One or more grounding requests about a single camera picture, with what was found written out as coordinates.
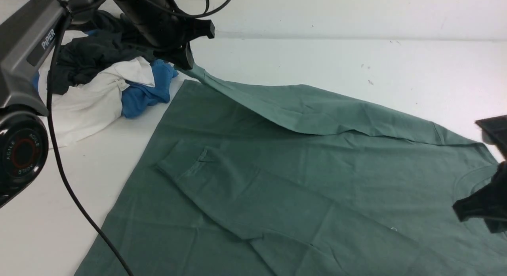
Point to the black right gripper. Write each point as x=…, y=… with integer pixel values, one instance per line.
x=489, y=203

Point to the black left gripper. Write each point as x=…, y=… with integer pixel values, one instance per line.
x=153, y=25

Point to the green long-sleeve shirt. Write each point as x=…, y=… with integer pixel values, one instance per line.
x=249, y=180

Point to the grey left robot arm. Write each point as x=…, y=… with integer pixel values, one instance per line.
x=27, y=38

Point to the blue garment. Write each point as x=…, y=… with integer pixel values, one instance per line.
x=151, y=89

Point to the dark grey garment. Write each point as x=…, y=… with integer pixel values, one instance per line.
x=81, y=59

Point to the white garment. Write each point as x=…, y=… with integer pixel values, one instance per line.
x=87, y=109

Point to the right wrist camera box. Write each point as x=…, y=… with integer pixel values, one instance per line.
x=494, y=131

